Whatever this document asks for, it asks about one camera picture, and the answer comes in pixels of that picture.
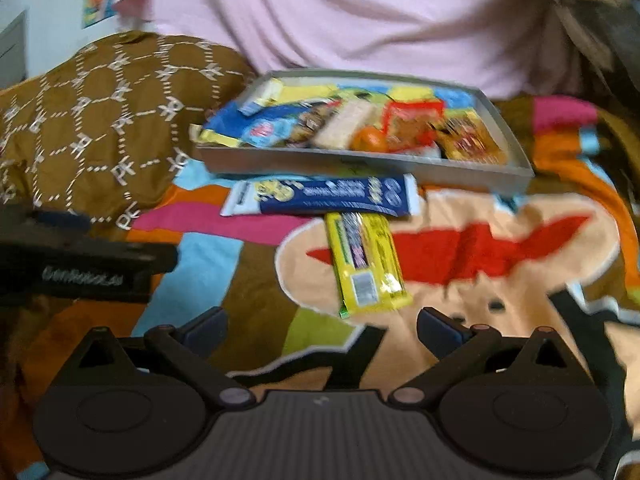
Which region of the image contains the tan baked snack packet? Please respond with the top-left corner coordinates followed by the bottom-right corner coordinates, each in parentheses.
top-left (314, 99), bottom-right (373, 150)

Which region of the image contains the yellow and brown snack packet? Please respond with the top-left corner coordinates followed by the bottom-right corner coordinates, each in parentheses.
top-left (439, 109), bottom-right (509, 167)

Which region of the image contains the light blue snack packet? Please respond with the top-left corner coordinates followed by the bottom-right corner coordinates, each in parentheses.
top-left (244, 116), bottom-right (292, 147)

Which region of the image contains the long yellow snack packet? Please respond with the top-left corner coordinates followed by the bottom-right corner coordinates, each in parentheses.
top-left (324, 211), bottom-right (414, 321)

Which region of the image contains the grey tray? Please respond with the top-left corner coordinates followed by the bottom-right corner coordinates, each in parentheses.
top-left (192, 69), bottom-right (537, 197)

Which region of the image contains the orange fruit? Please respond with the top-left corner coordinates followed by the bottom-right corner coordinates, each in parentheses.
top-left (349, 126), bottom-right (392, 154)

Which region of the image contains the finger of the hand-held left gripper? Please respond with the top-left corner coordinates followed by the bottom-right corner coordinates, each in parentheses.
top-left (0, 203), bottom-right (94, 236)

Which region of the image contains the brown patterned cloth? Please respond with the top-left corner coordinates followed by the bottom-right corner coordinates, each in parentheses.
top-left (0, 30), bottom-right (261, 233)

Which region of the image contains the grey wall box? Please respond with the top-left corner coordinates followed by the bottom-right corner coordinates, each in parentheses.
top-left (0, 10), bottom-right (29, 92)

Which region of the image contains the pale yellow snack packet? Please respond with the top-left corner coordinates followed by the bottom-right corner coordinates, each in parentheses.
top-left (250, 77), bottom-right (287, 109)

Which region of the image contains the brown and red snack packet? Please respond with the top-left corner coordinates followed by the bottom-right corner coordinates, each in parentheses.
top-left (292, 102), bottom-right (343, 149)

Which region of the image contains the navy blue snack packet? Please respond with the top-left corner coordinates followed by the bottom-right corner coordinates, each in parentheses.
top-left (220, 174), bottom-right (422, 219)

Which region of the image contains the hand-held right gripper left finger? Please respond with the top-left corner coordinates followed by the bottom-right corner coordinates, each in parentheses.
top-left (51, 306), bottom-right (257, 409)

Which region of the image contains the small yellow snack packet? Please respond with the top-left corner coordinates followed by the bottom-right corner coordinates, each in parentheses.
top-left (191, 124), bottom-right (242, 150)

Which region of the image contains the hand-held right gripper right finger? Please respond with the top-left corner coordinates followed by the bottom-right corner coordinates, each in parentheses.
top-left (388, 307), bottom-right (594, 407)

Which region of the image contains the colourful printed blanket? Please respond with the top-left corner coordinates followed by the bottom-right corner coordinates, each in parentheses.
top-left (0, 95), bottom-right (640, 480)

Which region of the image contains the pink cloth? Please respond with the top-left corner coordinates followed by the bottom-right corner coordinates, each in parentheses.
top-left (112, 0), bottom-right (586, 102)

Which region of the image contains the colourful cartoon towel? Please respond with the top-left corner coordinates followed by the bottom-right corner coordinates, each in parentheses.
top-left (260, 77), bottom-right (482, 117)

